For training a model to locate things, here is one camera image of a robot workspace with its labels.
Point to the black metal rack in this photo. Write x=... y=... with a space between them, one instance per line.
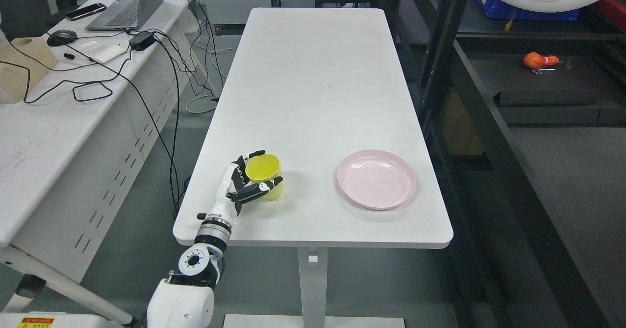
x=533 y=161

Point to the yellow plastic cup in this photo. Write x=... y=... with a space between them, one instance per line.
x=262 y=168

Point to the grey laptop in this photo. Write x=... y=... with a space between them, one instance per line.
x=125 y=15

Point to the black computer mouse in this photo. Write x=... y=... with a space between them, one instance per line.
x=61 y=37

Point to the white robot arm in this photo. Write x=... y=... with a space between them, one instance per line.
x=186 y=299

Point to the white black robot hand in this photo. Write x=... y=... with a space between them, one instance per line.
x=236 y=189

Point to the white standing table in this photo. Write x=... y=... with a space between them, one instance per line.
x=314 y=86

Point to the black smartphone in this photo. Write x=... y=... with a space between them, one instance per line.
x=85 y=11

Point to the orange toy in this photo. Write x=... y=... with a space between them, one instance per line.
x=535 y=61

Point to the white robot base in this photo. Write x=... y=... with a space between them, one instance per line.
x=54 y=320

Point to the pink plastic plate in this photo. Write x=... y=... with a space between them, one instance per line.
x=376 y=179

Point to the white office desk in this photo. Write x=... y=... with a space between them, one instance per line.
x=69 y=159

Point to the wooden box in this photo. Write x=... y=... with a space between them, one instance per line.
x=24 y=61

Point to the black power adapter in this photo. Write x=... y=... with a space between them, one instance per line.
x=142 y=41

